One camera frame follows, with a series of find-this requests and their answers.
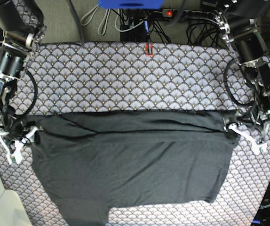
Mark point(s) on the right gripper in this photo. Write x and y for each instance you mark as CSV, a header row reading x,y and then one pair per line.
x,y
13,127

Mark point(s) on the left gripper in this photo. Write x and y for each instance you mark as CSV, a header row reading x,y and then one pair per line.
x,y
253,119

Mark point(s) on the dark grey T-shirt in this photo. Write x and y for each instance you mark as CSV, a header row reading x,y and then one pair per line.
x,y
89,163

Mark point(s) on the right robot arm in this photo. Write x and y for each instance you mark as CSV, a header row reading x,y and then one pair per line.
x,y
20,44

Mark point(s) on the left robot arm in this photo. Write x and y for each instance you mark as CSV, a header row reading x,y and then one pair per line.
x,y
237,19

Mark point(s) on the white plastic bin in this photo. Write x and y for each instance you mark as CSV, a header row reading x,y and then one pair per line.
x,y
12,211

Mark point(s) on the fan-patterned table cloth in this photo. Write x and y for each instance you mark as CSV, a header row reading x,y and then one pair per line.
x,y
105,76

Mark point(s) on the red black table clamp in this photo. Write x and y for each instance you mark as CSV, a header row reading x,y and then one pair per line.
x,y
149,49

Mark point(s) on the black power strip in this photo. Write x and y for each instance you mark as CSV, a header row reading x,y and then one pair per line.
x,y
187,14

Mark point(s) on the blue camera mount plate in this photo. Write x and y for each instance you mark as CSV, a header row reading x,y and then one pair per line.
x,y
131,4

